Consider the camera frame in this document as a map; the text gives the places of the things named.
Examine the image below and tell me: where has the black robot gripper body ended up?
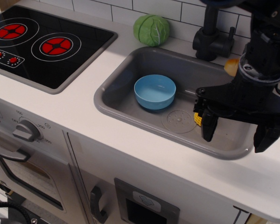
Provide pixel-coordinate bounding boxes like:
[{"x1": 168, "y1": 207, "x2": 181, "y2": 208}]
[{"x1": 194, "y1": 55, "x2": 280, "y2": 129}]

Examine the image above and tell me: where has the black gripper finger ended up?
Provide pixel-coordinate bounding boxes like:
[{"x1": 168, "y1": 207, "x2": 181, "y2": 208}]
[
  {"x1": 253, "y1": 125, "x2": 280, "y2": 153},
  {"x1": 201, "y1": 109, "x2": 218, "y2": 142}
]

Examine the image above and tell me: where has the yellow toy corn cob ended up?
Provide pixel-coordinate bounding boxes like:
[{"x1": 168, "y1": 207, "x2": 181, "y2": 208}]
[{"x1": 194, "y1": 112, "x2": 202, "y2": 126}]

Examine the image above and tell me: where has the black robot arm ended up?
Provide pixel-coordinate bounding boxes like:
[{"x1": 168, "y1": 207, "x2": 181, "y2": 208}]
[{"x1": 193, "y1": 0, "x2": 280, "y2": 153}]

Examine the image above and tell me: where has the light blue plastic bowl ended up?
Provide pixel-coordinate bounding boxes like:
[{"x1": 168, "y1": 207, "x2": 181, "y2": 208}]
[{"x1": 133, "y1": 74, "x2": 176, "y2": 110}]

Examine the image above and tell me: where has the grey toy sink basin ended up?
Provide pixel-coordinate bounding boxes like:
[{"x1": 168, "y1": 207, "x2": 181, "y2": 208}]
[{"x1": 94, "y1": 47, "x2": 256, "y2": 160}]

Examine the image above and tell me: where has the toy bread roll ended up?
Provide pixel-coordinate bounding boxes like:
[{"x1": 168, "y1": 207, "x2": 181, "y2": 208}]
[{"x1": 224, "y1": 58, "x2": 240, "y2": 77}]

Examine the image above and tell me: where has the black toy faucet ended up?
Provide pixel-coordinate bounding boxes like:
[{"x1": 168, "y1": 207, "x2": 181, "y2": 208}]
[{"x1": 192, "y1": 5, "x2": 235, "y2": 62}]

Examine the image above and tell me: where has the green toy cabbage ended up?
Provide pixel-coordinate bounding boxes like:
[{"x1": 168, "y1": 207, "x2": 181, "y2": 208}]
[{"x1": 133, "y1": 14, "x2": 170, "y2": 47}]

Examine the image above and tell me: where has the grey dishwasher control panel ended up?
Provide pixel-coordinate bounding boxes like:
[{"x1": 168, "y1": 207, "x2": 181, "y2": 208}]
[{"x1": 114, "y1": 178, "x2": 180, "y2": 224}]

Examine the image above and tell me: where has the black toy stove top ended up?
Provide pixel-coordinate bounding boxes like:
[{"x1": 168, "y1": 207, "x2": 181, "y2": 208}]
[{"x1": 0, "y1": 6, "x2": 117, "y2": 94}]

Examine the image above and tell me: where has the toy oven door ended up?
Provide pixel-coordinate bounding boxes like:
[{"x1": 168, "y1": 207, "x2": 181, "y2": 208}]
[{"x1": 0, "y1": 134, "x2": 88, "y2": 224}]

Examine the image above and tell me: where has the grey oven dial knob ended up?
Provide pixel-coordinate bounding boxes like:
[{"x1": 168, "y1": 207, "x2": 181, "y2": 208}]
[{"x1": 12, "y1": 120, "x2": 41, "y2": 142}]

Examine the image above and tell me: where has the grey cabinet door handle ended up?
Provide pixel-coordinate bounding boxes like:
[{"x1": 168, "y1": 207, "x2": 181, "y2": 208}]
[{"x1": 90, "y1": 186, "x2": 108, "y2": 224}]

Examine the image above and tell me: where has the grey oven door handle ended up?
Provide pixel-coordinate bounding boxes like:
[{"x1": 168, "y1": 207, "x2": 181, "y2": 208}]
[{"x1": 0, "y1": 138, "x2": 30, "y2": 162}]

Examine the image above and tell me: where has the black cable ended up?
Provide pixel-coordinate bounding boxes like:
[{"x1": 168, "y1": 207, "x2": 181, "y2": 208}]
[{"x1": 0, "y1": 202, "x2": 31, "y2": 224}]

